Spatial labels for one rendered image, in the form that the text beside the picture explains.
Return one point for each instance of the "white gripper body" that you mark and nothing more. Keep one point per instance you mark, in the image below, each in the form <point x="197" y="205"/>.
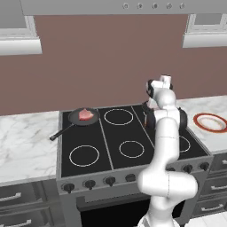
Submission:
<point x="152" y="103"/>

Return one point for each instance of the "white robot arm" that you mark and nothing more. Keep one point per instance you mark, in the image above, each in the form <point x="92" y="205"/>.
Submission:
<point x="167" y="147"/>

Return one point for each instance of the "white plate with red rim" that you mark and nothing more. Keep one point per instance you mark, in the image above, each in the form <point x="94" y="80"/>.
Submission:
<point x="207" y="115"/>

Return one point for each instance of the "black frying pan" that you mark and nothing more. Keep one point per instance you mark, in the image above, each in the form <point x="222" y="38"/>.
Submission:
<point x="88" y="119"/>

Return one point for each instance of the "pink raw steak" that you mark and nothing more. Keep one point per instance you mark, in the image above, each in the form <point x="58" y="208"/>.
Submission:
<point x="85" y="115"/>

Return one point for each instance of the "black hob with oven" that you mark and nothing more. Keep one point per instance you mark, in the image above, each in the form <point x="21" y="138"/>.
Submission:
<point x="88" y="139"/>

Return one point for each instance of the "black hob knob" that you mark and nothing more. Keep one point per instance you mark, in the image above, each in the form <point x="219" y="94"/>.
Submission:
<point x="130" y="177"/>
<point x="68" y="187"/>
<point x="187" y="168"/>
<point x="204" y="166"/>
<point x="90" y="184"/>
<point x="110" y="180"/>

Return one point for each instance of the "grey drawer front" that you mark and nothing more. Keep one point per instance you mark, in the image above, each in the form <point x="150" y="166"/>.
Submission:
<point x="32" y="217"/>
<point x="215" y="186"/>
<point x="211" y="207"/>
<point x="221" y="162"/>
<point x="26" y="193"/>

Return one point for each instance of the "grey range hood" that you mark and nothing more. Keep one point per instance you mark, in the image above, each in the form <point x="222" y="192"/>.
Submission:
<point x="88" y="6"/>

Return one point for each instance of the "black oven door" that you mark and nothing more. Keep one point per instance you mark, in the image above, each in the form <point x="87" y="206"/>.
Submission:
<point x="112" y="214"/>

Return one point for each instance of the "white wall cupboard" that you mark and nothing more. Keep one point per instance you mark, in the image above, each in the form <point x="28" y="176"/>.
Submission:
<point x="207" y="32"/>
<point x="14" y="29"/>

